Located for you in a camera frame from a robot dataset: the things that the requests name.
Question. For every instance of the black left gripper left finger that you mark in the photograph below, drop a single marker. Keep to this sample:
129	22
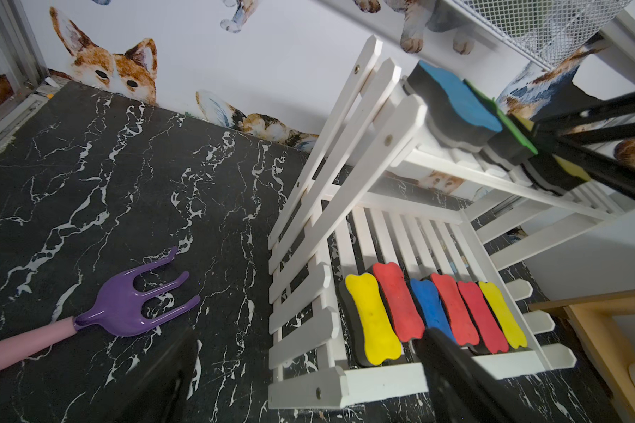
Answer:
157	389

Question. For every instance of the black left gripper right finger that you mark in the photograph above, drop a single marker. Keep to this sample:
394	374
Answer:
461	390

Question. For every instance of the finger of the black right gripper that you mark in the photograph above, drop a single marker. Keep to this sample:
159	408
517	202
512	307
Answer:
601	168
587	126

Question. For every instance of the yellow eraser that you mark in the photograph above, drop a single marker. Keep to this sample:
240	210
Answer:
374	338
547	171
511	329

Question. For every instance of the blue eraser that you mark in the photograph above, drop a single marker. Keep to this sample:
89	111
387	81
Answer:
455	115
427	297

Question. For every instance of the light wooden corner shelf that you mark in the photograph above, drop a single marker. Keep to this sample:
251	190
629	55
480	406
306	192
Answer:
592	318

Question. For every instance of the white wooden slatted shelf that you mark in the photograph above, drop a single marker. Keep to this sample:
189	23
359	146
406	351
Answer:
333	221

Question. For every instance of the red eraser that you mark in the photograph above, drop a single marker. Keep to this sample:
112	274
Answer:
491	335
407	323
461	324

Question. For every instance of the purple pink toy rake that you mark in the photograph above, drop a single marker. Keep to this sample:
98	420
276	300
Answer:
117	309

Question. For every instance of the white wire mesh basket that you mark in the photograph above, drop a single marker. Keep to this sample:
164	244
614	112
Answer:
545	32

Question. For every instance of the aluminium frame post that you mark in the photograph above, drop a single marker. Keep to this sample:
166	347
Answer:
21	60

